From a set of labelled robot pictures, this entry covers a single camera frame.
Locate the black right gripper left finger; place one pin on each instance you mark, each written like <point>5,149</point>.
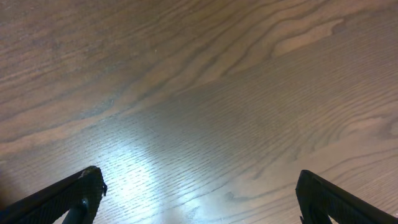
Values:
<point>78,196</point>

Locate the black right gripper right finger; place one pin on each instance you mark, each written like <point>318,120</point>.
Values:
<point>320,201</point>

